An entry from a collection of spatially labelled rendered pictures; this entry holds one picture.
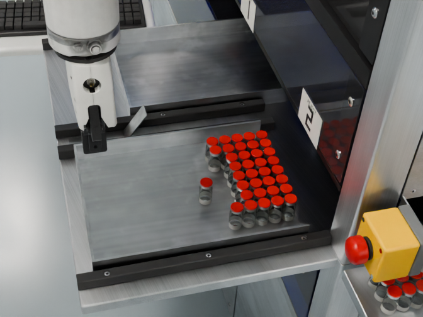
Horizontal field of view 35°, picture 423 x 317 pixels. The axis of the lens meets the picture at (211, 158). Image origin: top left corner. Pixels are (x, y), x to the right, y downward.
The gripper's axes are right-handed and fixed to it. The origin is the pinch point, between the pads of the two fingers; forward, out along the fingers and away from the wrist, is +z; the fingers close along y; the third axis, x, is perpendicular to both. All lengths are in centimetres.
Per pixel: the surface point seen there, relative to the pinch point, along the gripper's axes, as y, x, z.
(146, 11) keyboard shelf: 78, -22, 30
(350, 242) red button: -17.6, -31.7, 9.2
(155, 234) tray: -0.2, -8.3, 22.0
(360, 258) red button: -19.9, -32.5, 10.1
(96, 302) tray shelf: -10.7, 2.6, 22.3
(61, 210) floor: 89, 7, 110
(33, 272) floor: 66, 18, 110
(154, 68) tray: 43, -17, 22
